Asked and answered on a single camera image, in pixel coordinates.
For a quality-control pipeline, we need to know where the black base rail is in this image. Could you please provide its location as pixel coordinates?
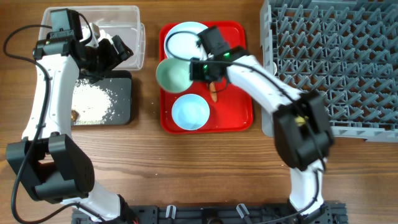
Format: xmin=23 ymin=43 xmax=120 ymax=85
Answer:
xmin=71 ymin=202 xmax=348 ymax=224

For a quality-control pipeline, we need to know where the brown food scrap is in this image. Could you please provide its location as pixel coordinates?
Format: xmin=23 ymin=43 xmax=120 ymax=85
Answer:
xmin=71 ymin=110 xmax=79 ymax=122

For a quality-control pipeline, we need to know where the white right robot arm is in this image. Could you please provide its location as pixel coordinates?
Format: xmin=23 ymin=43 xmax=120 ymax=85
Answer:
xmin=190 ymin=26 xmax=334 ymax=217

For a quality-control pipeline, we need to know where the light blue plate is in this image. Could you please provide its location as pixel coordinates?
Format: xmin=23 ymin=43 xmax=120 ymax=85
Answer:
xmin=164 ymin=22 xmax=208 ymax=60

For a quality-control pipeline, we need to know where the mint green bowl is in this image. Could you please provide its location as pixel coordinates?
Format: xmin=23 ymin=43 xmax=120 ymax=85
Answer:
xmin=155 ymin=58 xmax=193 ymax=93

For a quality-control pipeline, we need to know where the light blue bowl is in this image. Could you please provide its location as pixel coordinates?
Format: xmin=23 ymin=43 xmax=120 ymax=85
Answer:
xmin=172 ymin=94 xmax=210 ymax=131

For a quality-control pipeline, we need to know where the grey dishwasher rack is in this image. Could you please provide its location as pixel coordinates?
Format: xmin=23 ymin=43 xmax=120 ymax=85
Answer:
xmin=260 ymin=0 xmax=397 ymax=142

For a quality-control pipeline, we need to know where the clear plastic waste bin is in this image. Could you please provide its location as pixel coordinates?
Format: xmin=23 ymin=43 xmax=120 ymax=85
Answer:
xmin=33 ymin=6 xmax=145 ymax=70

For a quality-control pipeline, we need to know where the red plastic tray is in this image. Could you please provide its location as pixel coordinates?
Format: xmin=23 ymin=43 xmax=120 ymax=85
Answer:
xmin=159 ymin=21 xmax=254 ymax=134

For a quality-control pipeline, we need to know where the orange carrot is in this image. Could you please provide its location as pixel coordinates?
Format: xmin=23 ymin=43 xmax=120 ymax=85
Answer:
xmin=208 ymin=82 xmax=218 ymax=103

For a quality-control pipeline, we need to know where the black waste tray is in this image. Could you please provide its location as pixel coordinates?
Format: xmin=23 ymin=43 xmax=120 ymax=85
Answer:
xmin=70 ymin=70 xmax=133 ymax=126

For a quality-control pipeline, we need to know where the yellow plastic cup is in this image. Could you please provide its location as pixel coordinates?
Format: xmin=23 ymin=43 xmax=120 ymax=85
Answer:
xmin=295 ymin=116 xmax=307 ymax=126

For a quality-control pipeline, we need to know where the white rice pile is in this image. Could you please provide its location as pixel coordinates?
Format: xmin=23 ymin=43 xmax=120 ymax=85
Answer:
xmin=72 ymin=79 xmax=117 ymax=125

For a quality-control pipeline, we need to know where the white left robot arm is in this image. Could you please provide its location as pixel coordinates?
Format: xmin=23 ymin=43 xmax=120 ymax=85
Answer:
xmin=6 ymin=8 xmax=138 ymax=223

